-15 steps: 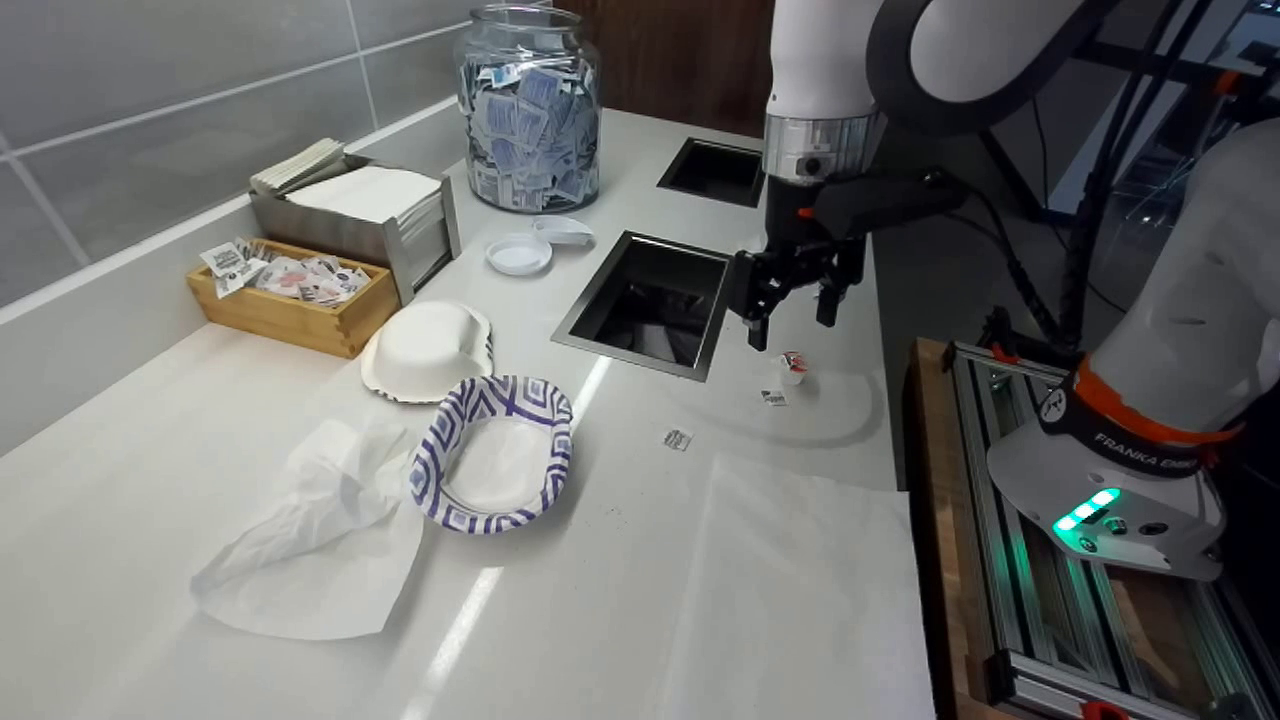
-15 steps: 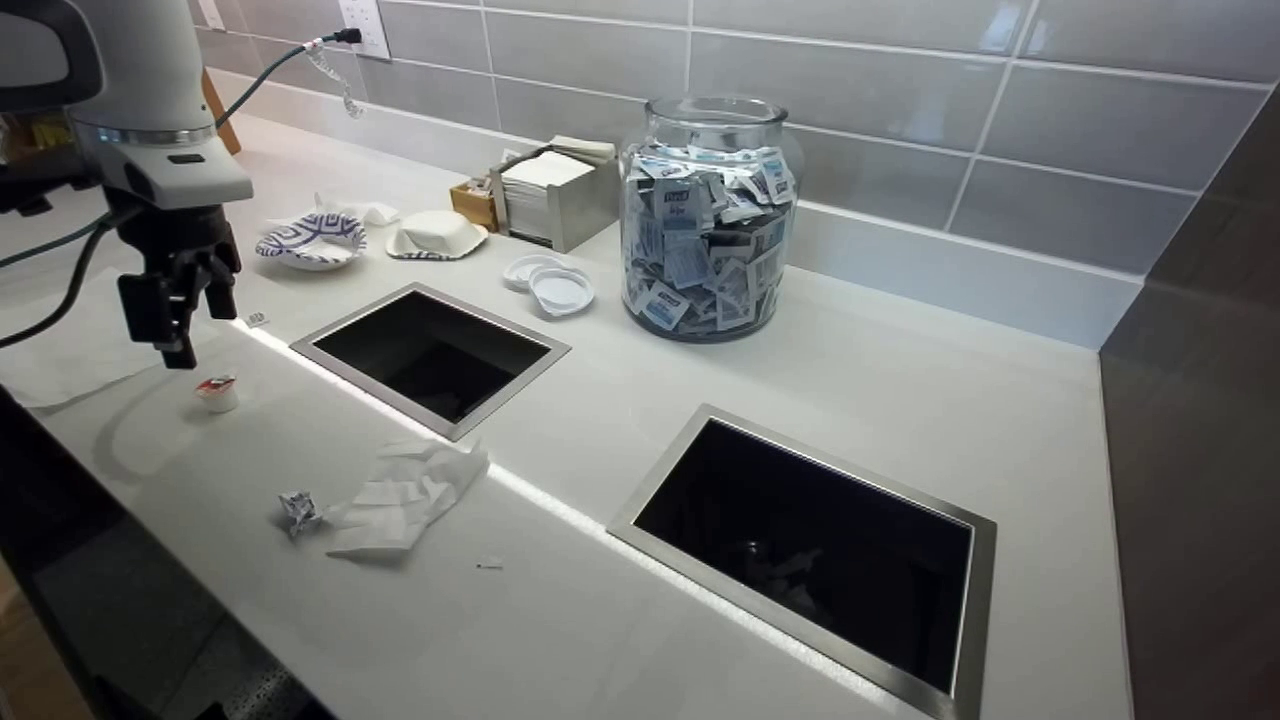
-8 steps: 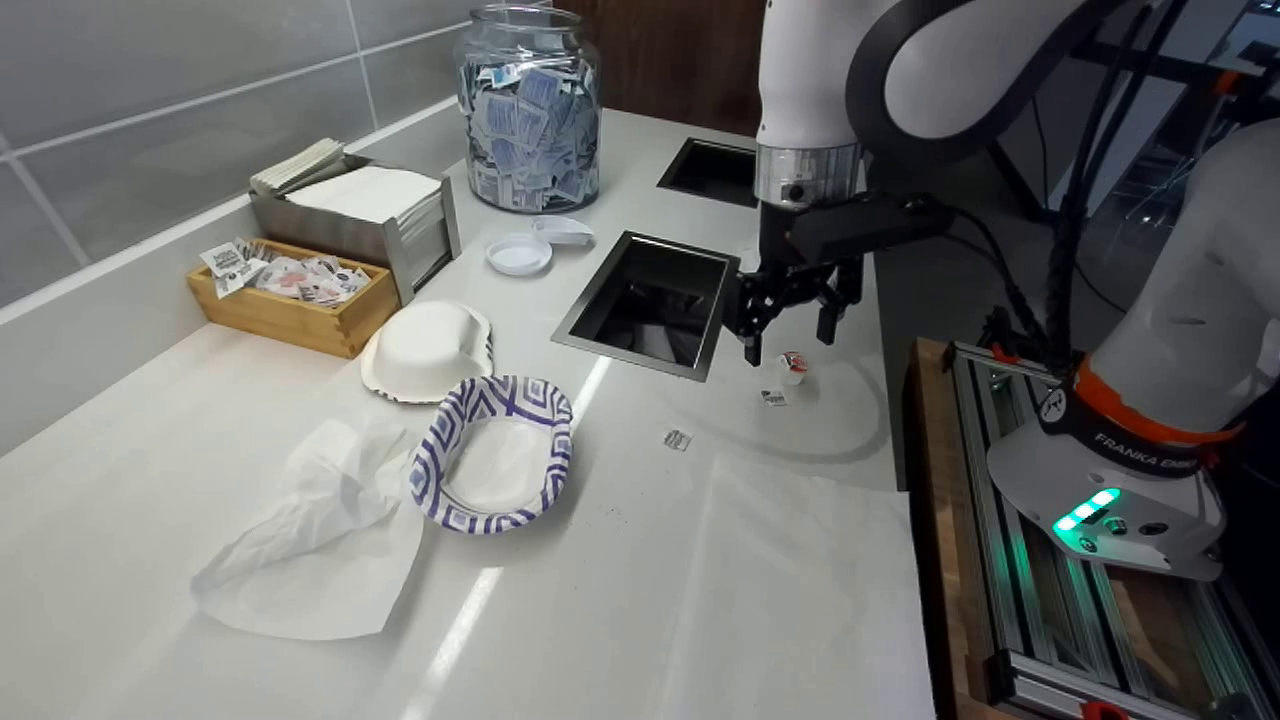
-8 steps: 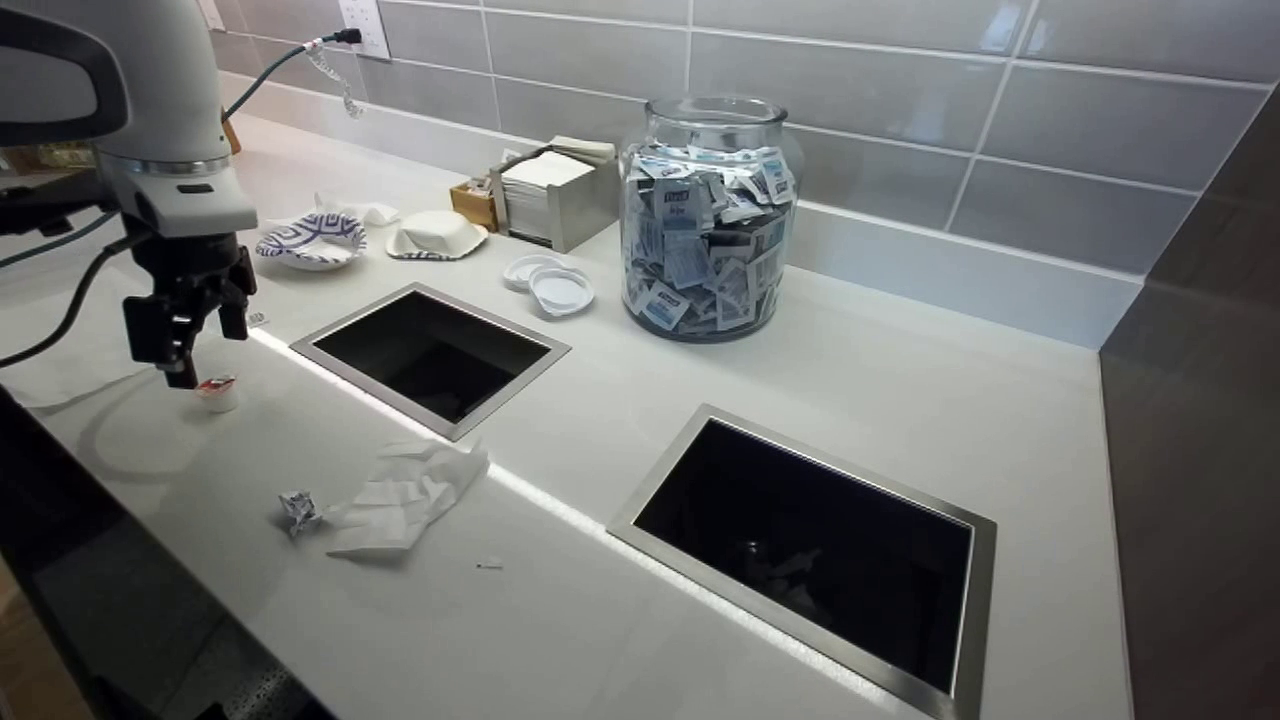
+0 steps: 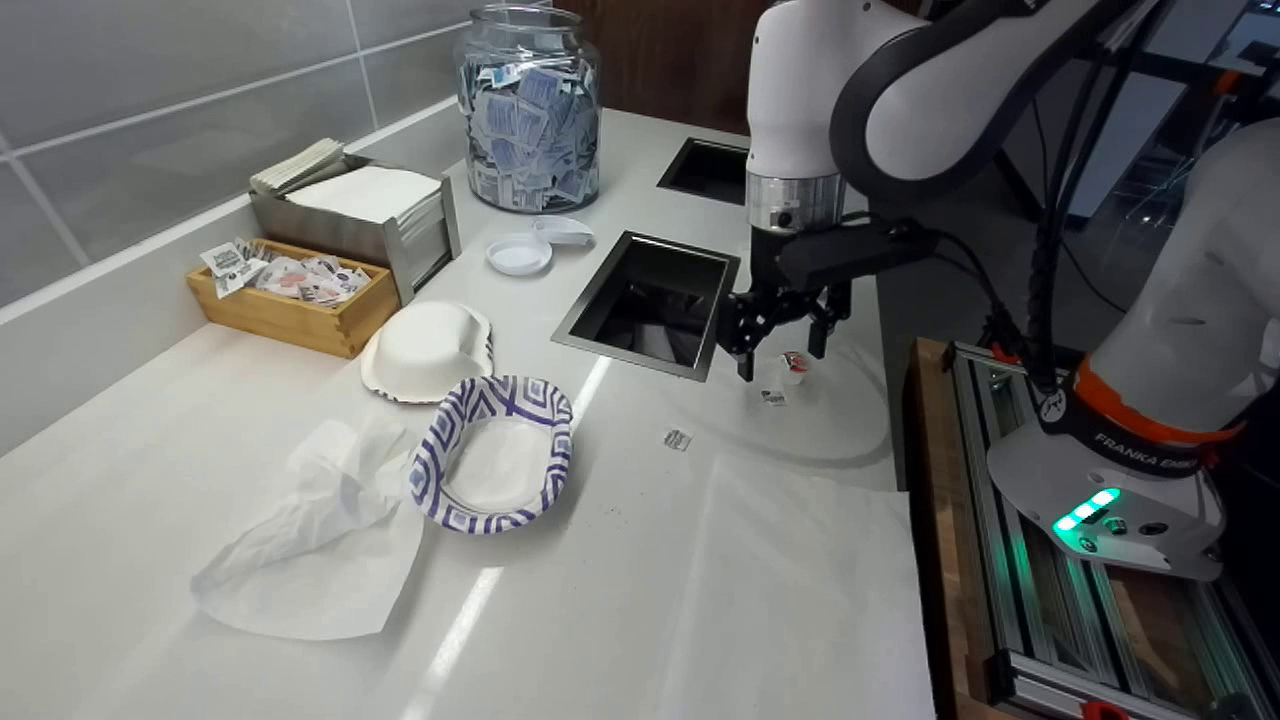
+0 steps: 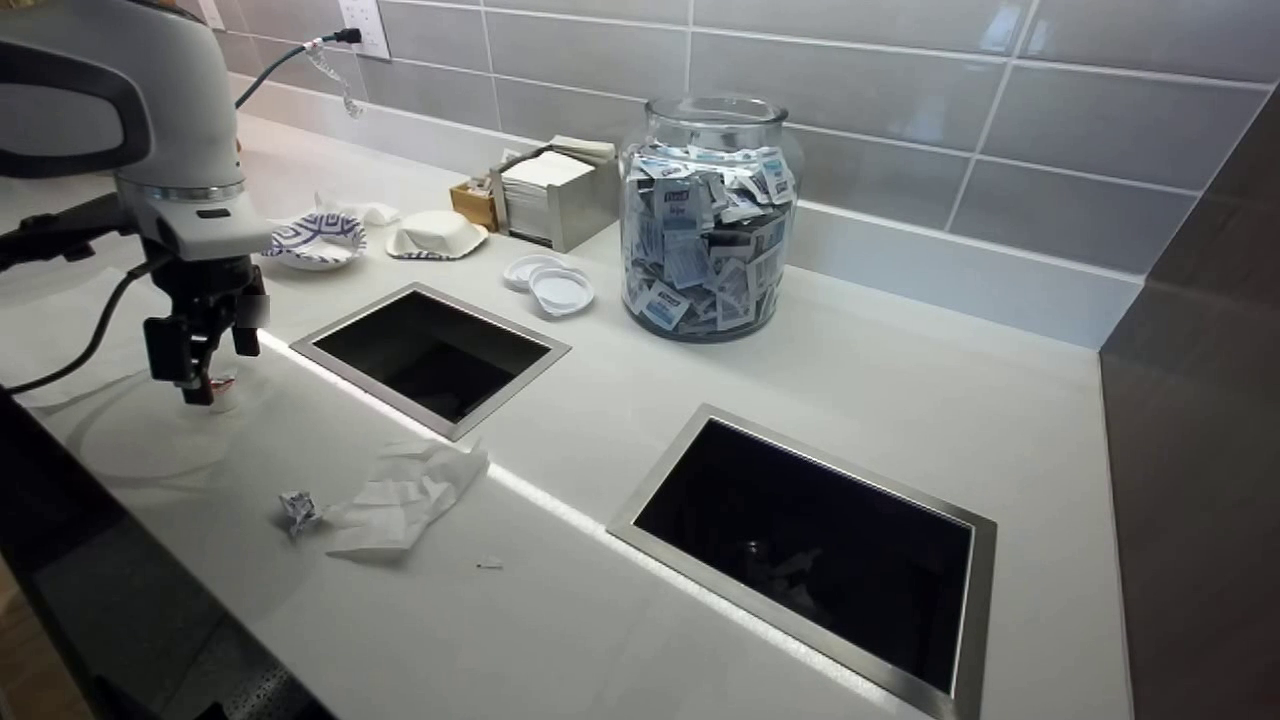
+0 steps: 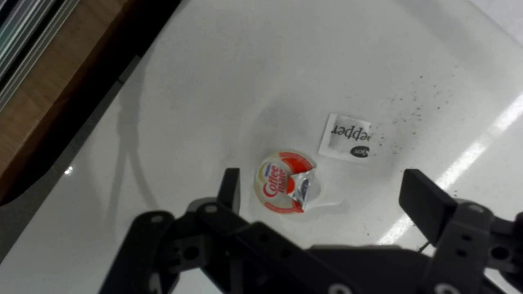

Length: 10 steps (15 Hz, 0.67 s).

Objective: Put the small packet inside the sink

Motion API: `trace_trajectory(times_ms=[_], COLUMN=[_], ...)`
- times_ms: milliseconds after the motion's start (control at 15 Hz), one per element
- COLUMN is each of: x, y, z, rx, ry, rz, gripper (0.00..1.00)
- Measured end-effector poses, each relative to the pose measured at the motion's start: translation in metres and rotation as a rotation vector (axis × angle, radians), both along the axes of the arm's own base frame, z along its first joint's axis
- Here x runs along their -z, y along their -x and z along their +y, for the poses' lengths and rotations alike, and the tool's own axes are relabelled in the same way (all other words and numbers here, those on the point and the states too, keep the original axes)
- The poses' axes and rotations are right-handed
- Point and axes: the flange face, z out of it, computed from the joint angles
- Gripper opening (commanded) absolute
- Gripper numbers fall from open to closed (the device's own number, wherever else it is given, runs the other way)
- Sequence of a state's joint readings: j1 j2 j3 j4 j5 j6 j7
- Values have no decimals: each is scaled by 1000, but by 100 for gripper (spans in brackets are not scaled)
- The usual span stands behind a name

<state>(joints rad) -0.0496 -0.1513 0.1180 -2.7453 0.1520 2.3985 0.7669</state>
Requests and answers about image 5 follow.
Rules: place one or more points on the white packet with black print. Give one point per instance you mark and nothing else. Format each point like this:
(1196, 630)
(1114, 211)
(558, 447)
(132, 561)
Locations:
(231, 265)

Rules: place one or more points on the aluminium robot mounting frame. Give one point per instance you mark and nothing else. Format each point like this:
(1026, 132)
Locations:
(1066, 626)

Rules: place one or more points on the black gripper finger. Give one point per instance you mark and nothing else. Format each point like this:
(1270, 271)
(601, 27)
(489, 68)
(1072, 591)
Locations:
(747, 337)
(829, 317)

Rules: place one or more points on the tan folded napkin stack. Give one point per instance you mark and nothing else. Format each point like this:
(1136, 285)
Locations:
(301, 165)

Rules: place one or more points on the wooden tray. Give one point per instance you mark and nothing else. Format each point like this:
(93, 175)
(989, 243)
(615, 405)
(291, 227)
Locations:
(299, 322)

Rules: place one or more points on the brown wooden board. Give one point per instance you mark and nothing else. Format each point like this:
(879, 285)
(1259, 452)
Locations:
(941, 535)

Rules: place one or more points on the metal napkin dispenser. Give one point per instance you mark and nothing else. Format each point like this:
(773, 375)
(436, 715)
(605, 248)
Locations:
(364, 212)

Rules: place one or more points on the blue patterned paper bowl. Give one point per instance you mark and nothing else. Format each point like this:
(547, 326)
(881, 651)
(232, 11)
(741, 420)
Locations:
(461, 442)

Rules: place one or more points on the glass jar of packets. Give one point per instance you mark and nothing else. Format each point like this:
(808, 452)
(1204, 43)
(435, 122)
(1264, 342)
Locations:
(531, 122)

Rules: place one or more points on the crumpled white plastic bag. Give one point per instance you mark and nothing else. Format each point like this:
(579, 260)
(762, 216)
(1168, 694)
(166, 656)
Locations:
(320, 546)

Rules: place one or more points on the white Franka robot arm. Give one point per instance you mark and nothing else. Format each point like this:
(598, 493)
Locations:
(803, 95)

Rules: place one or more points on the clear round plastic lid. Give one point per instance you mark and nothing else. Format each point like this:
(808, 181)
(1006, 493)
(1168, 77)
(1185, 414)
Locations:
(570, 233)
(517, 254)

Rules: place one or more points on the small red white packet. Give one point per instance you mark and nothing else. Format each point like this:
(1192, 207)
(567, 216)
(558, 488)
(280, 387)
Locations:
(789, 377)

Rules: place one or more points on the white paper bowl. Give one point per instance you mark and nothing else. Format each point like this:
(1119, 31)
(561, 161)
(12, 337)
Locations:
(425, 349)

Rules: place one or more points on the pile of colourful packets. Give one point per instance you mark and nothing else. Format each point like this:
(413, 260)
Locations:
(314, 277)

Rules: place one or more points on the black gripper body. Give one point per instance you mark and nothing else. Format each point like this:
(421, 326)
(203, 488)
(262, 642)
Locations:
(795, 265)

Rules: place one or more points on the bright computer screen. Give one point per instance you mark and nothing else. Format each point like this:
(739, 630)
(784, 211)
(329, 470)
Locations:
(1119, 146)

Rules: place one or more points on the white paper sheet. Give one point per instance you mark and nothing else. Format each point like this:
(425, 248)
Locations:
(803, 601)

